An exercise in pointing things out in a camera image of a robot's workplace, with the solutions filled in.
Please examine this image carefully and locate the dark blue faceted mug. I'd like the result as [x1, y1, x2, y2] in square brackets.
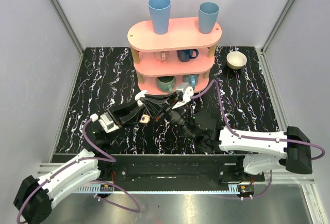
[177, 49, 199, 62]

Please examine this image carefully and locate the green ceramic mug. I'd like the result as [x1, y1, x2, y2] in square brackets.
[156, 76, 176, 94]

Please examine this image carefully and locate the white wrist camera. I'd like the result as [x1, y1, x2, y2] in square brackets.
[90, 113, 120, 133]
[172, 82, 194, 109]

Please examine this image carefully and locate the beige mug on shelf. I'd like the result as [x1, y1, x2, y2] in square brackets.
[154, 51, 169, 62]

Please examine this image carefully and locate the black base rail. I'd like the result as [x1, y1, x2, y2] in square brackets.
[98, 154, 265, 183]

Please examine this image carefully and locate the cream ceramic bowl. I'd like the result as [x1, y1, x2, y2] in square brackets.
[226, 51, 247, 70]

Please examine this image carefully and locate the left blue plastic cup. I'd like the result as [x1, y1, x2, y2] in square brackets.
[148, 0, 171, 35]

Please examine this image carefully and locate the pink three-tier wooden shelf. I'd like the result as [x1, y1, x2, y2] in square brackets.
[127, 17, 222, 96]

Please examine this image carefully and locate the light blue butterfly mug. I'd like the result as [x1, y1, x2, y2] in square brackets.
[183, 74, 199, 90]

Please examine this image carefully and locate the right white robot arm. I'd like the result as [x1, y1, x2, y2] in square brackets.
[137, 97, 312, 181]

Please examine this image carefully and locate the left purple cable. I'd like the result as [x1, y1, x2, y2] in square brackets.
[16, 117, 142, 223]

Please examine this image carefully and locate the right blue plastic cup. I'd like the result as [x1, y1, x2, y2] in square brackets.
[198, 2, 219, 34]

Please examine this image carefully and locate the purple cable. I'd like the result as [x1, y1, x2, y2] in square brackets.
[16, 117, 142, 223]
[190, 80, 325, 200]

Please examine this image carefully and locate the blue plastic cup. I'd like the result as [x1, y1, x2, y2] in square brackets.
[148, 0, 171, 35]
[198, 2, 219, 34]

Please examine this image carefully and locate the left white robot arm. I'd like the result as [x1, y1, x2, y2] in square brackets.
[13, 100, 149, 223]

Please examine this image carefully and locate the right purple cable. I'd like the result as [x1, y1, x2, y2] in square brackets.
[190, 80, 325, 200]

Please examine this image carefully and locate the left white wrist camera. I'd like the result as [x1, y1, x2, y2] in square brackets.
[90, 113, 120, 133]

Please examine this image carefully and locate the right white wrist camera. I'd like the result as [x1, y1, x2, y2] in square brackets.
[172, 82, 194, 109]

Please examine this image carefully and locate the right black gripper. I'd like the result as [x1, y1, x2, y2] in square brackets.
[140, 91, 195, 141]

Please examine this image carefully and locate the white earbud charging case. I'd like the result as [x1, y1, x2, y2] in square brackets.
[135, 90, 148, 107]

